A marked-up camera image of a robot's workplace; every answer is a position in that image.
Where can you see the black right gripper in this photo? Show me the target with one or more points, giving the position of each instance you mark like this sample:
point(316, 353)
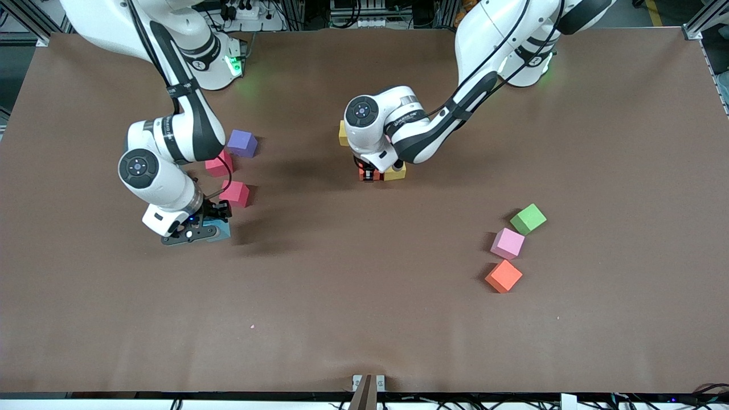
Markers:
point(216, 211)

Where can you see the orange foam cube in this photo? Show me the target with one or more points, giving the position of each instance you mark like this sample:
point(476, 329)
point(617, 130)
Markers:
point(503, 276)
point(361, 173)

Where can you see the cyan foam cube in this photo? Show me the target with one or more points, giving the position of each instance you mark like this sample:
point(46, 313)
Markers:
point(223, 232)

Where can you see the yellow foam cube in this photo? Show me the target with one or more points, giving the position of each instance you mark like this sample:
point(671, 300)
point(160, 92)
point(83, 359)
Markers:
point(343, 136)
point(398, 173)

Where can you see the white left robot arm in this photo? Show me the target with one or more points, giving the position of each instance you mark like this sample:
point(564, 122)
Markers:
point(484, 34)

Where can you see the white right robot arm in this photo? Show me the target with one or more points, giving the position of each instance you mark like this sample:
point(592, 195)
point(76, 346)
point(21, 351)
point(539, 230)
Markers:
point(171, 188)

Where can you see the red foam cube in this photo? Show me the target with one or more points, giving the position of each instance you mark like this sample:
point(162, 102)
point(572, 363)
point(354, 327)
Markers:
point(234, 195)
point(219, 168)

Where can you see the purple foam cube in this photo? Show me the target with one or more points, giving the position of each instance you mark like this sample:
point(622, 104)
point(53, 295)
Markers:
point(241, 142)

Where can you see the green foam cube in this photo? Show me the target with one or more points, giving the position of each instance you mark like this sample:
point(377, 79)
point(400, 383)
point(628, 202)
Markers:
point(528, 219)

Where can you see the pile of orange objects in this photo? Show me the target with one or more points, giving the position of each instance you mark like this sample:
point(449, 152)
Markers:
point(462, 4)

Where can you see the white power strip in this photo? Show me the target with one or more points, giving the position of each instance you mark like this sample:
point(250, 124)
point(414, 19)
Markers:
point(250, 12)

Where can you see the small metal bracket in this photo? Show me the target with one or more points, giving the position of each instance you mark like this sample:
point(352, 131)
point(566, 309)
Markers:
point(356, 380)

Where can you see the brown wooden post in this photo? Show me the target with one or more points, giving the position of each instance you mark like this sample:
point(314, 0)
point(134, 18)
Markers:
point(364, 398)

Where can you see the metal table side rail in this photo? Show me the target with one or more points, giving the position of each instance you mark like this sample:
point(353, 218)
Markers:
point(719, 85)

